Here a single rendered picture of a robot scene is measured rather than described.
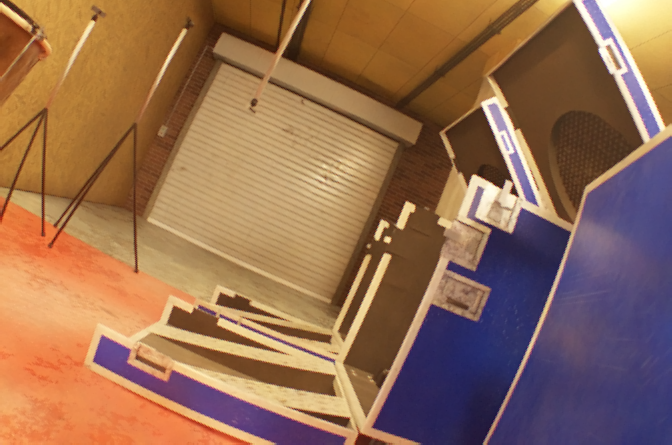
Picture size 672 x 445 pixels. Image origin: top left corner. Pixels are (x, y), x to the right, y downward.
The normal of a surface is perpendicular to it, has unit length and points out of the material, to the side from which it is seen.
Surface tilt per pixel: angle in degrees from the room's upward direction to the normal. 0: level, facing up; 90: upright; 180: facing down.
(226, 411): 90
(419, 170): 90
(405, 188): 90
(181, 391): 90
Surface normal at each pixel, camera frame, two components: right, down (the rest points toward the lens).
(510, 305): 0.05, -0.11
